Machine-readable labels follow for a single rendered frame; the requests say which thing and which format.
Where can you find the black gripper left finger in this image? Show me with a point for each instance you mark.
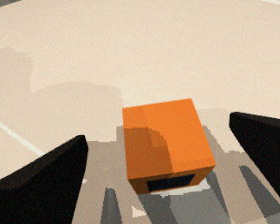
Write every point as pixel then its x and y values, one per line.
pixel 46 190

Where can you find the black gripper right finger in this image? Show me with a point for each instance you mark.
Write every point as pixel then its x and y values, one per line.
pixel 259 136

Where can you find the orange block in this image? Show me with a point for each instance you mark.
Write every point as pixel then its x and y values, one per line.
pixel 165 146

